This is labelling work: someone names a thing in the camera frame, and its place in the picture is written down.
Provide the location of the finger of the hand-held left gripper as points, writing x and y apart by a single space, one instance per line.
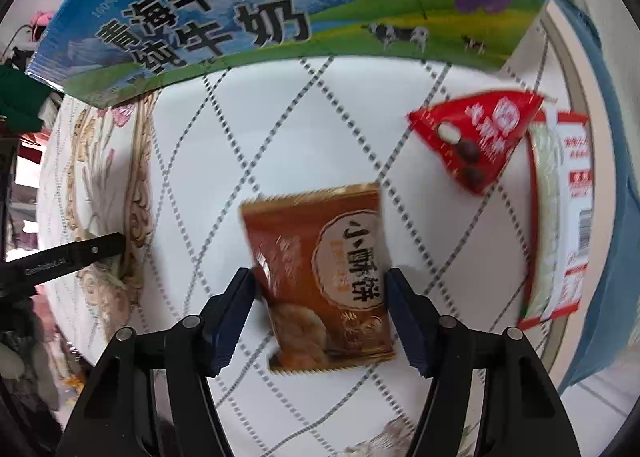
95 249

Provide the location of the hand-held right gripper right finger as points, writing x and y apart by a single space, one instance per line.
410 322

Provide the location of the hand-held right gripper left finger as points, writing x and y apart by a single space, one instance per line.
230 322

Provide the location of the brown pastry snack packet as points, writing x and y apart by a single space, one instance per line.
325 277

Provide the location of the printed cardboard box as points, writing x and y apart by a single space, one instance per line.
300 2

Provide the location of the white diamond pattern quilt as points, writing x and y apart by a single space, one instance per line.
200 152

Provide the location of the dark green garment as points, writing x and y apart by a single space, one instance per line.
20 97

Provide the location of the red white strip packet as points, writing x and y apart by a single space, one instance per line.
555 217

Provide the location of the red triangular snack packet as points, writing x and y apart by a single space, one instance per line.
480 137

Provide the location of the pink plush toy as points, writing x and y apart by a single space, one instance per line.
42 22

